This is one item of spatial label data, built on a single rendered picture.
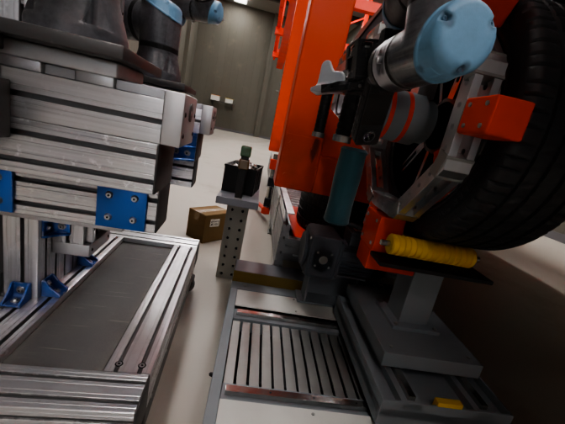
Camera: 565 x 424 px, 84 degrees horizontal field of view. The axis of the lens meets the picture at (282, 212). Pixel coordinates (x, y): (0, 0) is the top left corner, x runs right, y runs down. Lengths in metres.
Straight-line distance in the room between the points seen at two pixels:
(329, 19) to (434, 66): 0.99
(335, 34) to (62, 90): 0.99
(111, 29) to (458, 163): 0.70
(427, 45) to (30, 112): 0.58
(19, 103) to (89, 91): 0.11
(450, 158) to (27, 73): 0.77
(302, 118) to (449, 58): 0.95
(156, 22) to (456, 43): 0.89
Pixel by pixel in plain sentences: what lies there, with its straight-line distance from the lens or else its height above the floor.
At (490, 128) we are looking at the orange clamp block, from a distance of 0.69.
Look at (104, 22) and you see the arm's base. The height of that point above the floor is 0.85.
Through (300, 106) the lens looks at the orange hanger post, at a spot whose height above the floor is 0.85.
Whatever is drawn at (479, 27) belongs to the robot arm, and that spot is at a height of 0.89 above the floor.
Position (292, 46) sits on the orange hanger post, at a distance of 3.31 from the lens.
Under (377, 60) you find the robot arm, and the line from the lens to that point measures 0.50.
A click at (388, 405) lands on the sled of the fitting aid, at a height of 0.15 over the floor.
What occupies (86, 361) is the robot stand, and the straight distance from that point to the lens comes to 0.84.
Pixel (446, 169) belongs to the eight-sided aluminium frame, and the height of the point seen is 0.74.
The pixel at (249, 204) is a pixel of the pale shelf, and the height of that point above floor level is 0.44.
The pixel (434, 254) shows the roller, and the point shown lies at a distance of 0.96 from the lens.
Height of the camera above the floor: 0.75
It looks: 14 degrees down
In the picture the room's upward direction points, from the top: 12 degrees clockwise
